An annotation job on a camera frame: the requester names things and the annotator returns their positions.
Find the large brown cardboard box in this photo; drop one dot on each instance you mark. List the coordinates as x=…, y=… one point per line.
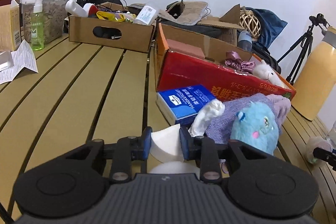
x=225, y=28

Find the woven rattan ball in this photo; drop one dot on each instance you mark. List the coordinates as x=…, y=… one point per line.
x=250, y=23

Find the pink satin scrunchie bonnet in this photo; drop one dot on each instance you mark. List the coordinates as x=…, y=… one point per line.
x=234, y=61

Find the white round sponge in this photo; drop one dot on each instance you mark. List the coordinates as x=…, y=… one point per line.
x=166, y=148

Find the small brown cardboard box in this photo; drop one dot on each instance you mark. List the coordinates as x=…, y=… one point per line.
x=111, y=31

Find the clear cereal container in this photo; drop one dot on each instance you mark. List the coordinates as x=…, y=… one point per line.
x=54, y=13

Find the blue water bottle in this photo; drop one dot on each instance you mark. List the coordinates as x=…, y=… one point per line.
x=245, y=41

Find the dark blue cloth bag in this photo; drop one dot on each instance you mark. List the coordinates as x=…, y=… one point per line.
x=271, y=25

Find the yellow white plush toy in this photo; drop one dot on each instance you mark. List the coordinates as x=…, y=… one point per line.
x=266, y=72

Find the yellow thermos jug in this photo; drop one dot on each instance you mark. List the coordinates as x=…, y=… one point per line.
x=317, y=78

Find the blue handkerchief tissue pack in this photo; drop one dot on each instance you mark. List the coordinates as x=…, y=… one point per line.
x=181, y=105

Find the white label bottle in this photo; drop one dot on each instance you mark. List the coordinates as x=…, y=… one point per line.
x=147, y=15

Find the white paper leaflet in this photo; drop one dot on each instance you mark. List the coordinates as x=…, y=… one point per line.
x=13, y=62

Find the white tube bottle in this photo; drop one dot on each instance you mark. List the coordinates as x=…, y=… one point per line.
x=89, y=9

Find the green spray bottle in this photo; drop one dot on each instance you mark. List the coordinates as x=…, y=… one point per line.
x=37, y=26

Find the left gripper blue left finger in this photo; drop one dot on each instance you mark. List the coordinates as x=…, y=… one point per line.
x=141, y=145

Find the black camera tripod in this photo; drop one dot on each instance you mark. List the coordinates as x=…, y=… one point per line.
x=305, y=42

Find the pink layered sponge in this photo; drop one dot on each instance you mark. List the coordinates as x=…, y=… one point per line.
x=186, y=49

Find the lilac fluffy towel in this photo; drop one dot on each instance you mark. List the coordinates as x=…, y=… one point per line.
x=281, y=106

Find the wooden beige carton box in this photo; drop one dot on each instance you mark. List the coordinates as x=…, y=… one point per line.
x=10, y=30

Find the purple knit cloth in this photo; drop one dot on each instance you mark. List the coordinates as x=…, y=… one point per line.
x=220, y=127

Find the iridescent mesh bath puff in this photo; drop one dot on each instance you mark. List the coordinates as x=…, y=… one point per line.
x=313, y=143

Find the blue plush monster toy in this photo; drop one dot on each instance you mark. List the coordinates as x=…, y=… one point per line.
x=256, y=126

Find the white sock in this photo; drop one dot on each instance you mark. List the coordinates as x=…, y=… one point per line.
x=211, y=110

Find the red cardboard tray box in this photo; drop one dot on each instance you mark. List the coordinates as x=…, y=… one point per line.
x=174, y=69

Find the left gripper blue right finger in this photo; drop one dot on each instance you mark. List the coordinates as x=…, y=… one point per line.
x=187, y=144

